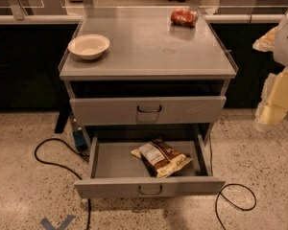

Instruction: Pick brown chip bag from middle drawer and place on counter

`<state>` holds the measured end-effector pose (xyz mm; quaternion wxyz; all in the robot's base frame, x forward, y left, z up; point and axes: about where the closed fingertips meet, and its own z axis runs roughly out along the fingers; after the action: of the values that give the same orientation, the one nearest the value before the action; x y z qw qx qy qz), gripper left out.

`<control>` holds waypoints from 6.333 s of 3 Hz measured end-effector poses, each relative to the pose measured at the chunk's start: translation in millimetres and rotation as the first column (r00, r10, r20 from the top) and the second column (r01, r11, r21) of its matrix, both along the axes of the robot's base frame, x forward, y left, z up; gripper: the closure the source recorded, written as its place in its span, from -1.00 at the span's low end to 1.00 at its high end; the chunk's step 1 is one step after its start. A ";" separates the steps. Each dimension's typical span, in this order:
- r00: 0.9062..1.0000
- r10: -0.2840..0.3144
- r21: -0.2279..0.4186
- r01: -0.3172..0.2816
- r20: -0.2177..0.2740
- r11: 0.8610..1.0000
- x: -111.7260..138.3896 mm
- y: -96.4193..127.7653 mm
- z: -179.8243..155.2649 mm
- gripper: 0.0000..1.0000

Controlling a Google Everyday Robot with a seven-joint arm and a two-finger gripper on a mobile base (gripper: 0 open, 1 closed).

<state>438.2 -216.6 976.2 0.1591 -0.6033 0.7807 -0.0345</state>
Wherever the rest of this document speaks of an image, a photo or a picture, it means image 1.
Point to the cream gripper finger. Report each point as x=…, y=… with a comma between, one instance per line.
x=273, y=107
x=266, y=42

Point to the brown chip bag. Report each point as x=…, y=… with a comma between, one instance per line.
x=161, y=158

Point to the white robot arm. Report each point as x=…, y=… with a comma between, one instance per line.
x=280, y=52

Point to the grey upper drawer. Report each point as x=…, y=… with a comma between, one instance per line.
x=141, y=111

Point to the red chip bag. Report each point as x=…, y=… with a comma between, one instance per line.
x=184, y=17

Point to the grey metal drawer cabinet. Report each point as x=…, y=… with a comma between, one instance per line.
x=148, y=56

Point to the grey open lower drawer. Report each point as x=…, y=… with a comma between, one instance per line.
x=114, y=172

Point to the dark counter cabinet row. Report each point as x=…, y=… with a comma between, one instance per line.
x=30, y=56

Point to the white bowl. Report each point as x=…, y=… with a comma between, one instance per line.
x=88, y=46

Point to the blue power box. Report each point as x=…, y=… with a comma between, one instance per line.
x=79, y=140

